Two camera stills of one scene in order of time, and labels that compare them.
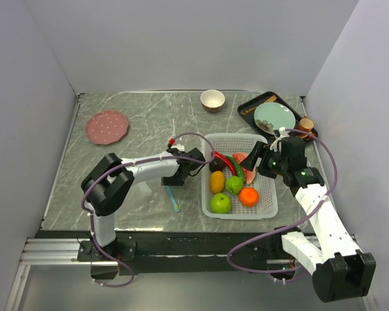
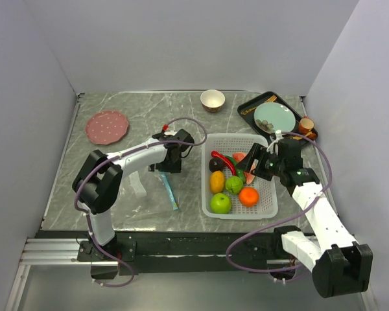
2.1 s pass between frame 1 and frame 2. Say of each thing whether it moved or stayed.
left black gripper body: moved
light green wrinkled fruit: stayed
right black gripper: stayed
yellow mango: stayed
